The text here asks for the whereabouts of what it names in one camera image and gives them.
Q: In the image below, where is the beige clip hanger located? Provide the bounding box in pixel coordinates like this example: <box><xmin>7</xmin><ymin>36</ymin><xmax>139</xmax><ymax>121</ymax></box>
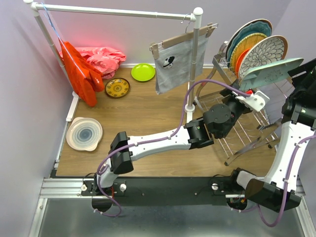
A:
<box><xmin>149</xmin><ymin>23</ymin><xmax>218</xmax><ymax>59</ymax></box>

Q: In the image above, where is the metal dish rack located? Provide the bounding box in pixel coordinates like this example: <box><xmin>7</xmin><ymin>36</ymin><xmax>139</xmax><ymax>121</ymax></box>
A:
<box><xmin>208</xmin><ymin>41</ymin><xmax>281</xmax><ymax>164</ymax></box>

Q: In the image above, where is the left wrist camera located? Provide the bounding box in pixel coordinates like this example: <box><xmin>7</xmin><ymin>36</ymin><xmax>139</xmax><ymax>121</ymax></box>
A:
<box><xmin>236</xmin><ymin>90</ymin><xmax>270</xmax><ymax>112</ymax></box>

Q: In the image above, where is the orange garment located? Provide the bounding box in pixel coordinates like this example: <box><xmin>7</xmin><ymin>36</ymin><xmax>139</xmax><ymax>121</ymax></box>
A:
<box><xmin>59</xmin><ymin>40</ymin><xmax>104</xmax><ymax>107</ymax></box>

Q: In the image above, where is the blue wire hanger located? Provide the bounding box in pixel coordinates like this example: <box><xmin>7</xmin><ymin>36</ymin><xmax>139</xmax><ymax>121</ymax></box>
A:
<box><xmin>41</xmin><ymin>2</ymin><xmax>86</xmax><ymax>78</ymax></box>

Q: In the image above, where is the white striped plate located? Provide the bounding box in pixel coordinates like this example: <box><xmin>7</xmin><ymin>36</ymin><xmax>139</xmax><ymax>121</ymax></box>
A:
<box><xmin>66</xmin><ymin>117</ymin><xmax>103</xmax><ymax>152</ymax></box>

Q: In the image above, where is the lime green plate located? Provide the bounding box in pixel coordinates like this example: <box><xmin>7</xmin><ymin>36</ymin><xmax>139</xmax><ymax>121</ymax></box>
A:
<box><xmin>131</xmin><ymin>63</ymin><xmax>156</xmax><ymax>82</ymax></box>

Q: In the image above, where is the grey panda towel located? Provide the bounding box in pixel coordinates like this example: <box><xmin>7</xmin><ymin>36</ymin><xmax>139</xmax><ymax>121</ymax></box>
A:
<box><xmin>155</xmin><ymin>39</ymin><xmax>193</xmax><ymax>95</ymax></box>

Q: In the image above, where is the white clothes rack frame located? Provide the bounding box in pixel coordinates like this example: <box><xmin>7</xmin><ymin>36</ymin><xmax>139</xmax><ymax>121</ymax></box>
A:
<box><xmin>23</xmin><ymin>0</ymin><xmax>204</xmax><ymax>121</ymax></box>

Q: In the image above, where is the dark yellow patterned plate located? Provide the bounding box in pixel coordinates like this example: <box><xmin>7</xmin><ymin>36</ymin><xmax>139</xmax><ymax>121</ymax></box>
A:
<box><xmin>105</xmin><ymin>78</ymin><xmax>130</xmax><ymax>98</ymax></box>

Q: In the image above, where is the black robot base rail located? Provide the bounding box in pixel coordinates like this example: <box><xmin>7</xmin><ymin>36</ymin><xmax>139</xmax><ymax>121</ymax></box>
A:
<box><xmin>81</xmin><ymin>175</ymin><xmax>246</xmax><ymax>206</ymax></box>

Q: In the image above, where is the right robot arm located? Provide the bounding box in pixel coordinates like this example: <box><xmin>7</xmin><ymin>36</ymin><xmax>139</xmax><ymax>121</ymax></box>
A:
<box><xmin>227</xmin><ymin>60</ymin><xmax>316</xmax><ymax>213</ymax></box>

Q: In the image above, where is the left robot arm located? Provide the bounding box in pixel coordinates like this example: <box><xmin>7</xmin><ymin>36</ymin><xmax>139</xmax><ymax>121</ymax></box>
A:
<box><xmin>92</xmin><ymin>88</ymin><xmax>255</xmax><ymax>195</ymax></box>

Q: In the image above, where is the woven bamboo plate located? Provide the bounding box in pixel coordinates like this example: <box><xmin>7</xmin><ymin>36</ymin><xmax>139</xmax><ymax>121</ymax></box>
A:
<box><xmin>230</xmin><ymin>33</ymin><xmax>267</xmax><ymax>68</ymax></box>

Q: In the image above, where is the light blue divided tray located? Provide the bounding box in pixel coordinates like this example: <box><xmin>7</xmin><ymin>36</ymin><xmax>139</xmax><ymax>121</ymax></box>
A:
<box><xmin>239</xmin><ymin>58</ymin><xmax>304</xmax><ymax>91</ymax></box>

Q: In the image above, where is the pink plastic bag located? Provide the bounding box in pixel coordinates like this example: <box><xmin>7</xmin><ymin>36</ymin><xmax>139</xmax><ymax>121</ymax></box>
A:
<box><xmin>57</xmin><ymin>46</ymin><xmax>127</xmax><ymax>80</ymax></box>

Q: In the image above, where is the teal scalloped plate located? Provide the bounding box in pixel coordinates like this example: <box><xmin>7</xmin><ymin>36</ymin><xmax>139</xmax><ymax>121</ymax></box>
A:
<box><xmin>226</xmin><ymin>20</ymin><xmax>272</xmax><ymax>66</ymax></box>

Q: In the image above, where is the large floral ceramic plate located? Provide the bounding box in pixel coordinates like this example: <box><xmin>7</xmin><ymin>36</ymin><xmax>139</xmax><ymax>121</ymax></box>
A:
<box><xmin>225</xmin><ymin>18</ymin><xmax>273</xmax><ymax>57</ymax></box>

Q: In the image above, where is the orange plastic plate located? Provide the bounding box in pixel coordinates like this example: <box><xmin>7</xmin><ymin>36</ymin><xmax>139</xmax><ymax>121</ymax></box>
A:
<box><xmin>235</xmin><ymin>48</ymin><xmax>250</xmax><ymax>76</ymax></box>

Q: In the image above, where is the brown rim floral plate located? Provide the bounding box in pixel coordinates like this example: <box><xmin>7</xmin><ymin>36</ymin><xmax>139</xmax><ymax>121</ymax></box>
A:
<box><xmin>238</xmin><ymin>35</ymin><xmax>288</xmax><ymax>79</ymax></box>

